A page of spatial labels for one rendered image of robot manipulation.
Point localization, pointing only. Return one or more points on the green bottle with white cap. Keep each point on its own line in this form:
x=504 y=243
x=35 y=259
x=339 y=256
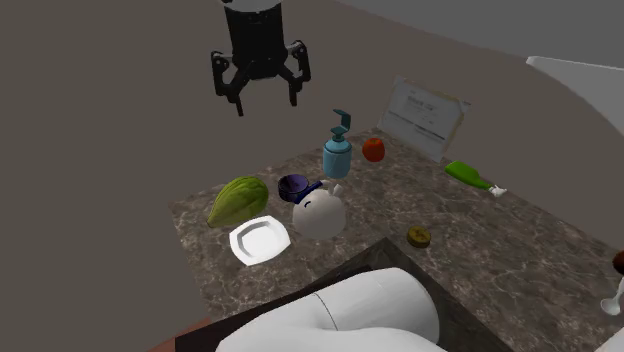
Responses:
x=464 y=173

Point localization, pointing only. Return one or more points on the white square plate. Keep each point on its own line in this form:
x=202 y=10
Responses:
x=259 y=240

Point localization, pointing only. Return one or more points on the red tomato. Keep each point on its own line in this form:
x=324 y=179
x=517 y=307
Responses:
x=374 y=150

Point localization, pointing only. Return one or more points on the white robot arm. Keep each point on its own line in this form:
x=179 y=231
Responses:
x=366 y=308

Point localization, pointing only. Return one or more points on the white round bunny figure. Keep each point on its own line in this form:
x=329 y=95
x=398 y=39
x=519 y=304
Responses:
x=319 y=214

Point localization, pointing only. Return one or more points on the olive yellow round disc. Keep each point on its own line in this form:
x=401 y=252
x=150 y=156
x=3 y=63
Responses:
x=419 y=237

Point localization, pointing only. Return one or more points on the dark brown round thing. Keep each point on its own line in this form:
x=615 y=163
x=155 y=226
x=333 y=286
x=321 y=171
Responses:
x=619 y=262

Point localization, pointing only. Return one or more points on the white spoon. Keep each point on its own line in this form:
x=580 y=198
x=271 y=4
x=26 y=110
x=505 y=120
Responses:
x=611 y=304

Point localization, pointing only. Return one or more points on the teal soap dispenser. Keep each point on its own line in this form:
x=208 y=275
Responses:
x=337 y=156

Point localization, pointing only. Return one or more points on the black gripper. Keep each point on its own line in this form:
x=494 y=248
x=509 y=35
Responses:
x=254 y=40

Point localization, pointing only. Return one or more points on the white curved fixture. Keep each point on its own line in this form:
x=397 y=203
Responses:
x=587 y=85

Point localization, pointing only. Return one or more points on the white printed paper box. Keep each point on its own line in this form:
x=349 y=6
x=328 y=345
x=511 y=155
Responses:
x=421 y=117

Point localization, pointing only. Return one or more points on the green leafy cabbage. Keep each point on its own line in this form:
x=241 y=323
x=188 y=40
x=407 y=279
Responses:
x=239 y=201

